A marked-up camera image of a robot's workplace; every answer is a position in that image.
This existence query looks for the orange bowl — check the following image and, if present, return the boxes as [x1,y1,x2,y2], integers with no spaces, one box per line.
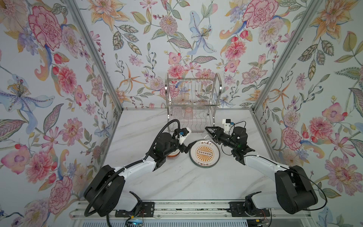
[166,150,180,159]

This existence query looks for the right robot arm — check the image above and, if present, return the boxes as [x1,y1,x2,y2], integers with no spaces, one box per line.
[205,126,318,214]

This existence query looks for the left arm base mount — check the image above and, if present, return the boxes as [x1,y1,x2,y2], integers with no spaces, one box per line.
[114,192,155,218]

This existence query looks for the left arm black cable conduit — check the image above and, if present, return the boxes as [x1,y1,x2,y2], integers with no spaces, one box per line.
[84,119,181,227]

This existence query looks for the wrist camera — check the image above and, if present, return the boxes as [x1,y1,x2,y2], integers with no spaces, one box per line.
[177,127,191,145]
[222,119,234,134]

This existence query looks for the dark-rimmed lettered plate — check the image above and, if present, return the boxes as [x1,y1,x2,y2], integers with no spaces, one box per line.
[189,146,220,168]

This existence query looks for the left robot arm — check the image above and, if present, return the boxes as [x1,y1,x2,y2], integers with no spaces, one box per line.
[84,128,192,217]

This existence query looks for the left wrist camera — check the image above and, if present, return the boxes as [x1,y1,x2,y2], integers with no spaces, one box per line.
[177,127,191,145]

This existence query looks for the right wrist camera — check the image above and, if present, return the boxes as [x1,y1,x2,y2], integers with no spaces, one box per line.
[222,119,234,134]

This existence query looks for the orange patterned plate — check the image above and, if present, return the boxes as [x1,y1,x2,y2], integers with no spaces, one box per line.
[189,140,220,168]

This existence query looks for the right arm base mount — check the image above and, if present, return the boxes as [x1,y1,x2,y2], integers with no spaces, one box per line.
[227,192,271,218]

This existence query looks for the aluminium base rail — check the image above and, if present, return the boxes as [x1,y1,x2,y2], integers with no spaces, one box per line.
[69,199,313,220]

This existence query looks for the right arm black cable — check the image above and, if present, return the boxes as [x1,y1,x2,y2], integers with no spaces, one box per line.
[221,120,328,227]

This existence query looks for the chrome two-tier dish rack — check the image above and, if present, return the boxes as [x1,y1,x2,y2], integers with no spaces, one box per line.
[165,73,222,133]

